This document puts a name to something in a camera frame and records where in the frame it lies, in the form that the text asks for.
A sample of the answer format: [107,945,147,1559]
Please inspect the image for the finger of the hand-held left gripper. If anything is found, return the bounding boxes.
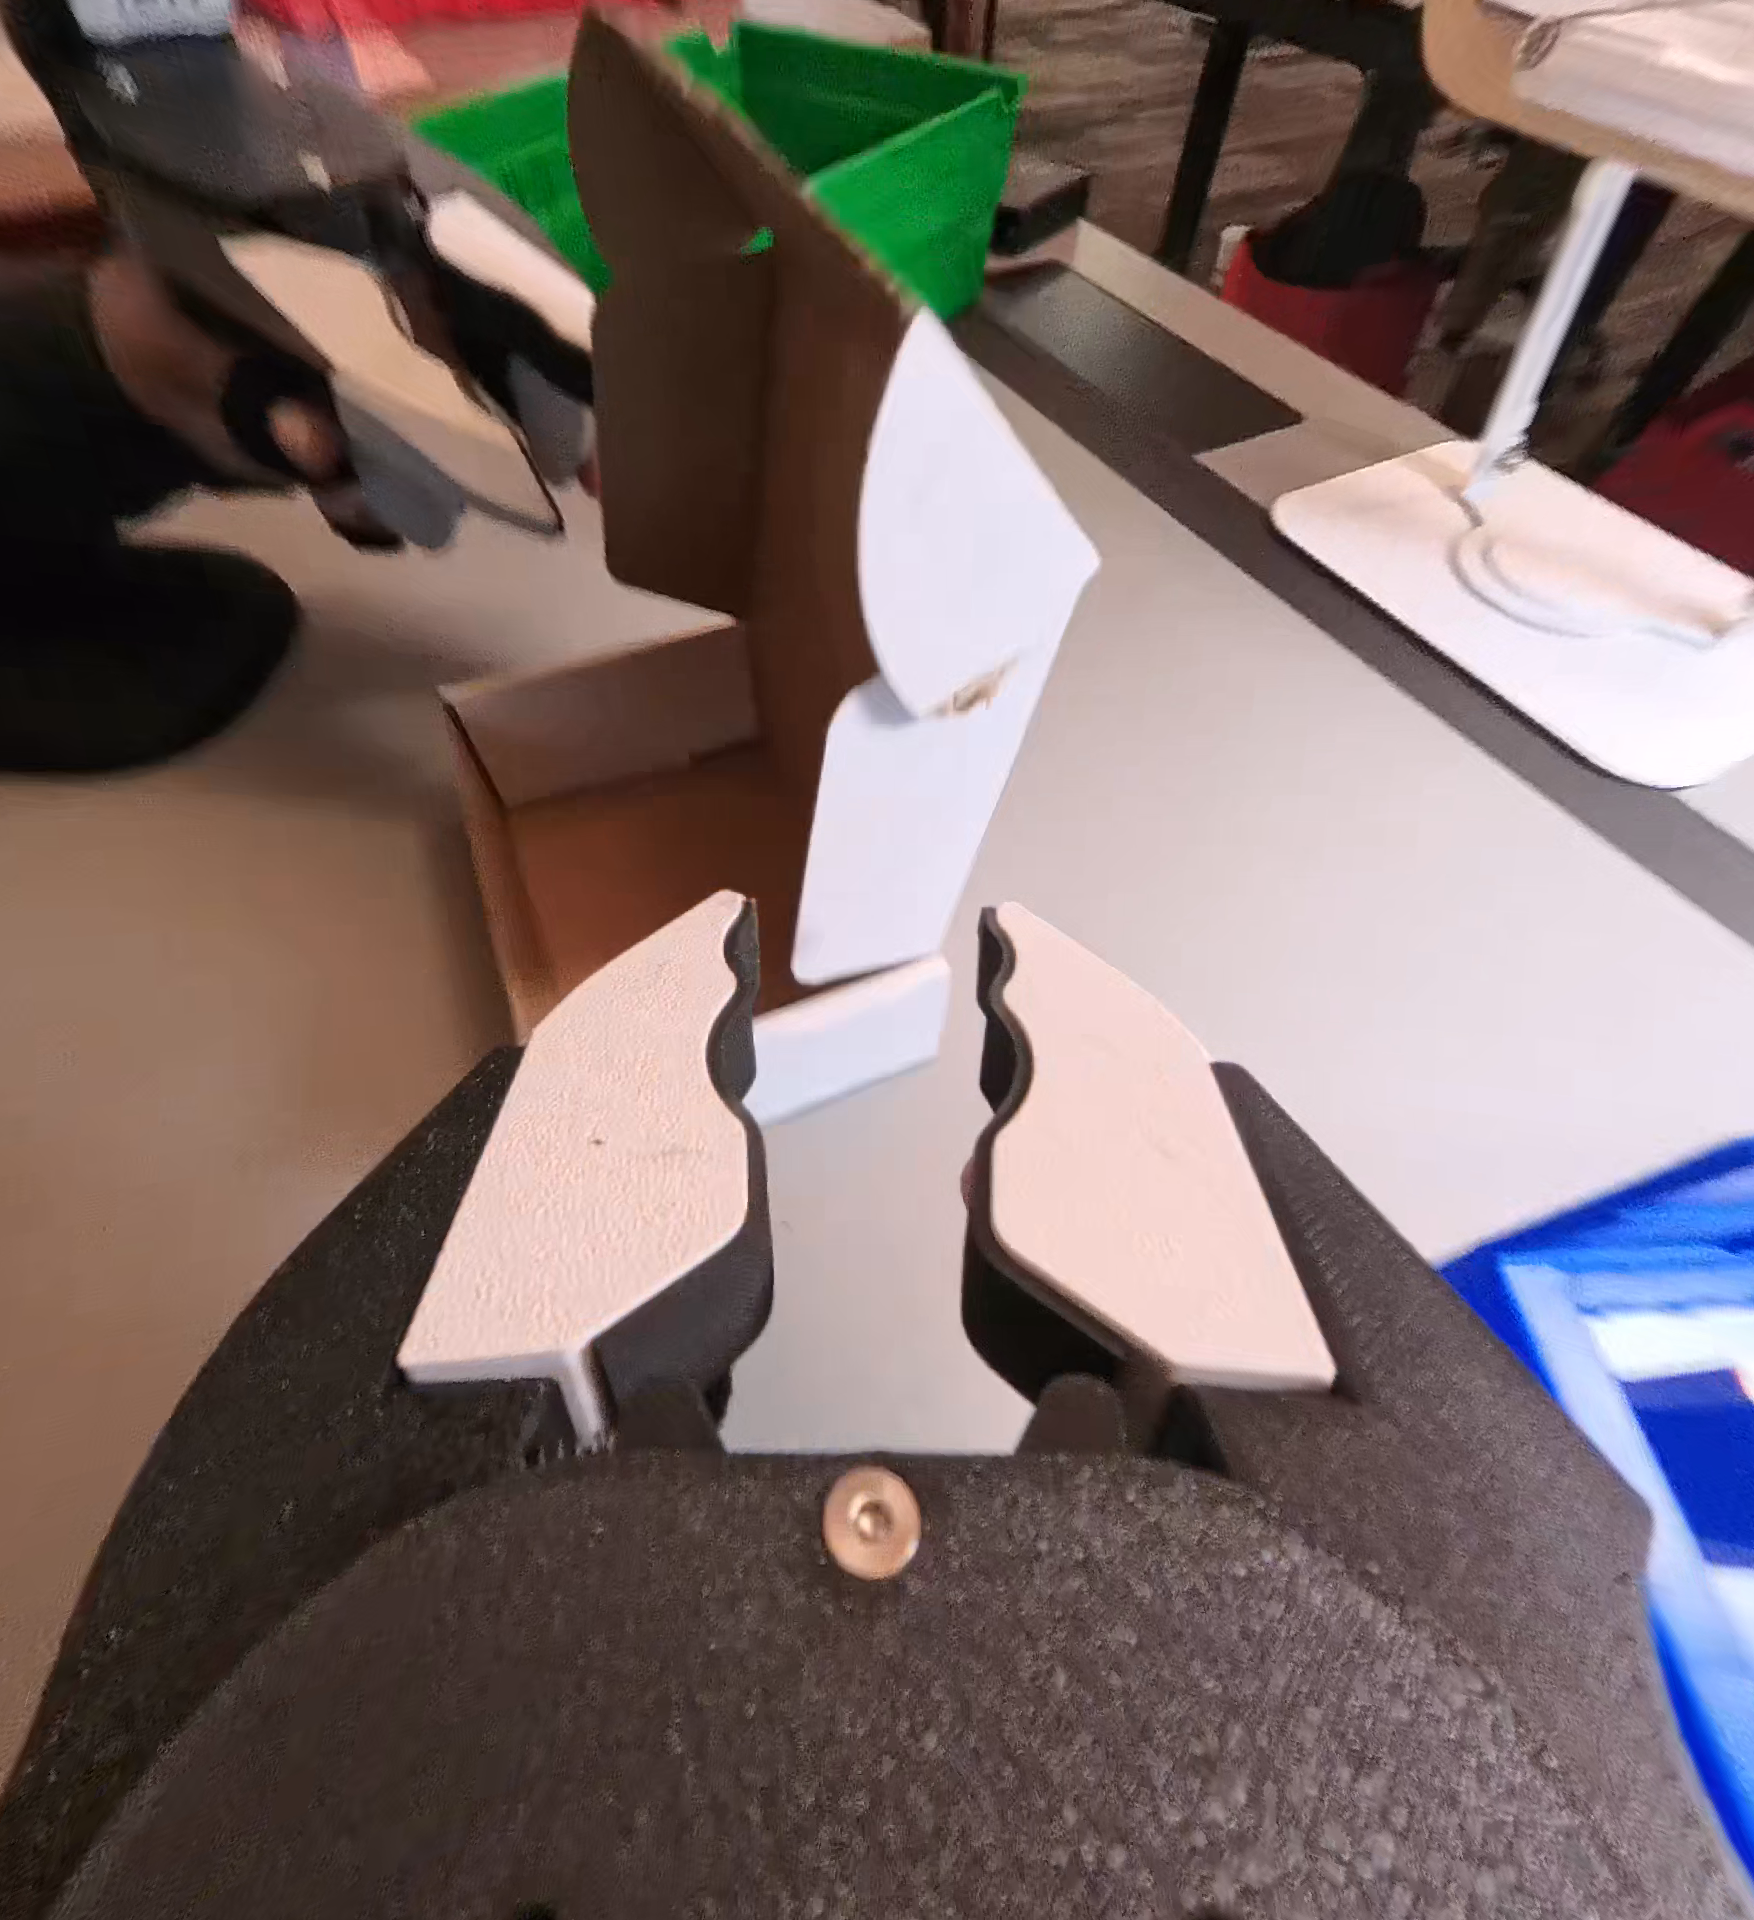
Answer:
[419,191,596,485]
[224,226,568,541]

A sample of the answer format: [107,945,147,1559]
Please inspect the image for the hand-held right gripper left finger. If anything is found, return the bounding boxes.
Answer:
[399,888,775,1456]

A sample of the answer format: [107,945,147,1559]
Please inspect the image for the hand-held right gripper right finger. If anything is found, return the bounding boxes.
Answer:
[960,900,1342,1425]

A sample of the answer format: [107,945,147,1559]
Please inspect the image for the white cardboard mailer box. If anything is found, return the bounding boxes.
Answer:
[439,13,1102,1131]

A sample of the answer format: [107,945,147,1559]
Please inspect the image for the green plastic bin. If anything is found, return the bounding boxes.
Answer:
[407,19,1031,326]

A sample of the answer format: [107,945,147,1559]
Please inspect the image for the blue plastic bin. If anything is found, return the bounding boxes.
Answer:
[1436,1129,1754,1920]

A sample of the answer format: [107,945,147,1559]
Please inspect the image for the person's left forearm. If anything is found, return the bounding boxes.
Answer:
[0,249,240,520]

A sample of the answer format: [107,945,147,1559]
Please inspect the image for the grey desk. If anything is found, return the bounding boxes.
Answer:
[0,46,1754,1876]

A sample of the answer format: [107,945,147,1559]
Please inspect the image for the person's left hand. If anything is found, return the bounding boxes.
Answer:
[84,249,361,505]

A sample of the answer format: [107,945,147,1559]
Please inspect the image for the red plastic bin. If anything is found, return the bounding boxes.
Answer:
[240,0,744,50]

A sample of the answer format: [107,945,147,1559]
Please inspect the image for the small black block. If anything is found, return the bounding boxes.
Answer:
[989,155,1096,261]

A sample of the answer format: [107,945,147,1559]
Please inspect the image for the document stand with white base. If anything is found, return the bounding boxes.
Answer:
[1267,0,1754,792]

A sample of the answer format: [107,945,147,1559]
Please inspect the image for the red bag with print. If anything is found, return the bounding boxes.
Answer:
[1592,353,1754,591]

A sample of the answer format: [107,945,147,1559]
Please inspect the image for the printed instruction sheet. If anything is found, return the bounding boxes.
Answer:
[1479,0,1754,167]

